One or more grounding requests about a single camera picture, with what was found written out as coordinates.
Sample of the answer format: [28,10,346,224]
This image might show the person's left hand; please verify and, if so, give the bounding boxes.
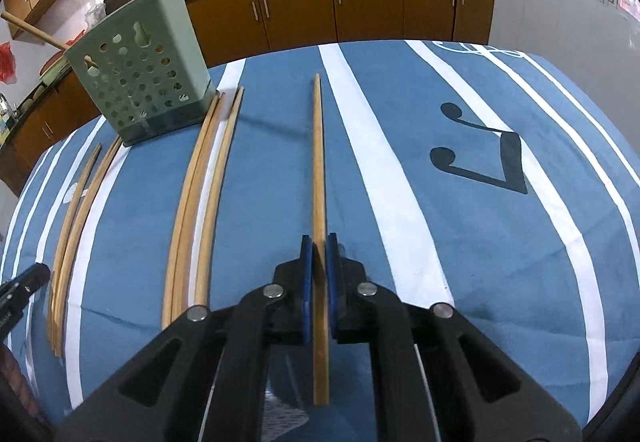
[0,347,41,423]

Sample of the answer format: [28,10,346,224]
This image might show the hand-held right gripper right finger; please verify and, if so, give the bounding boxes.
[325,233,583,442]

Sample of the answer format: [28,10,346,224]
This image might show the green perforated utensil holder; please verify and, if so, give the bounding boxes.
[65,0,218,147]

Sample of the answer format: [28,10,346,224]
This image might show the wooden chopstick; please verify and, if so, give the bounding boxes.
[171,92,227,325]
[46,144,102,345]
[1,12,71,51]
[161,92,222,329]
[49,140,117,355]
[194,87,246,309]
[311,73,332,407]
[52,137,123,358]

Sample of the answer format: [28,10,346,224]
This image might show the hanging red plastic bag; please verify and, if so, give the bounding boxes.
[0,42,18,85]

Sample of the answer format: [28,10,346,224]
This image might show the green basin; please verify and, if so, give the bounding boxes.
[39,49,73,87]

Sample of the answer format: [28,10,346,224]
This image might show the brown lower kitchen cabinets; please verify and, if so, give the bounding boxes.
[0,0,501,193]

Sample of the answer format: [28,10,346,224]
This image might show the blue striped tablecloth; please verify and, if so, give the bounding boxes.
[0,40,640,442]

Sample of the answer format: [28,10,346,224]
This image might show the white plastic bags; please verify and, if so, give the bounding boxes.
[82,4,108,35]

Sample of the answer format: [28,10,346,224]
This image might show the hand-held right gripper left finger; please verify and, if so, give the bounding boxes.
[54,236,314,442]

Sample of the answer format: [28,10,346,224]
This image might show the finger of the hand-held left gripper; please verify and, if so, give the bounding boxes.
[0,263,52,338]

